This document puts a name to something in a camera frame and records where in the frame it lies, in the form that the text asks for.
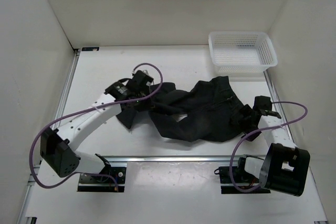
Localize blue corner label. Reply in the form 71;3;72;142
81;47;100;51

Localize aluminium rail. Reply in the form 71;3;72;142
16;48;81;223
259;70;297;151
79;155;230;171

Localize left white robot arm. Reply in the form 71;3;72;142
40;70;153;182

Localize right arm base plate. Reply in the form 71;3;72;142
214;155;272;195

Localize left aluminium rail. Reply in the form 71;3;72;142
16;48;81;223

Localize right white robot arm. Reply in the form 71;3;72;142
229;96;310;197

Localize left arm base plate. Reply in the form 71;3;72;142
77;163;127;193

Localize white perforated plastic basket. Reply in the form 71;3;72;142
208;31;278;75

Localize black trousers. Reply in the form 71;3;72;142
115;76;260;143

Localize front aluminium rail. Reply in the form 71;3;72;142
79;155;230;171

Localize right aluminium rail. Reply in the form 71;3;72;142
259;70;297;151

